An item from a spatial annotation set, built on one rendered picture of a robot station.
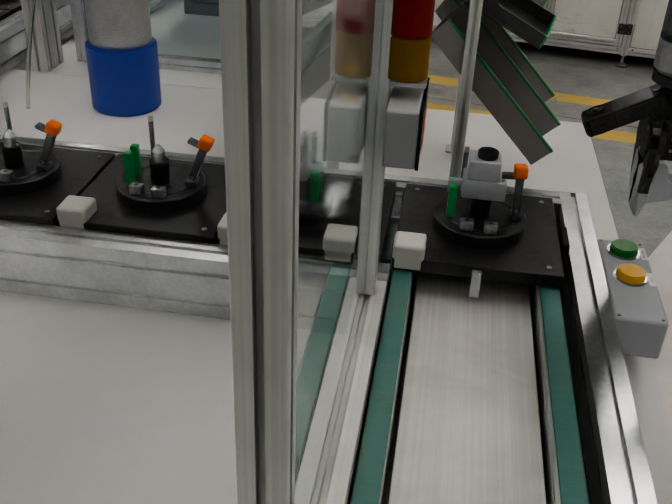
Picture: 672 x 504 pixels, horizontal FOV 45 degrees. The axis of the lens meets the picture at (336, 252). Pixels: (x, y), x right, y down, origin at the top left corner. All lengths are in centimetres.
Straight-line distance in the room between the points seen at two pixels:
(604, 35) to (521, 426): 449
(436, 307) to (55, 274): 56
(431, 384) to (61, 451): 45
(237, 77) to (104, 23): 151
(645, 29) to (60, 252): 450
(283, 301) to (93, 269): 85
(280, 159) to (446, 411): 66
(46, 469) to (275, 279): 67
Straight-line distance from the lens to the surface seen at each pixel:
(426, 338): 110
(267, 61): 35
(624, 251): 127
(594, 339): 108
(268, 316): 42
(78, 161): 146
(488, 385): 104
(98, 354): 118
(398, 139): 94
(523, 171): 121
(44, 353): 120
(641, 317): 115
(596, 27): 535
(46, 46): 222
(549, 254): 122
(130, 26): 187
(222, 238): 120
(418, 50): 94
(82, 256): 124
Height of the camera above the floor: 158
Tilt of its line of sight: 31 degrees down
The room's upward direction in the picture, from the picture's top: 2 degrees clockwise
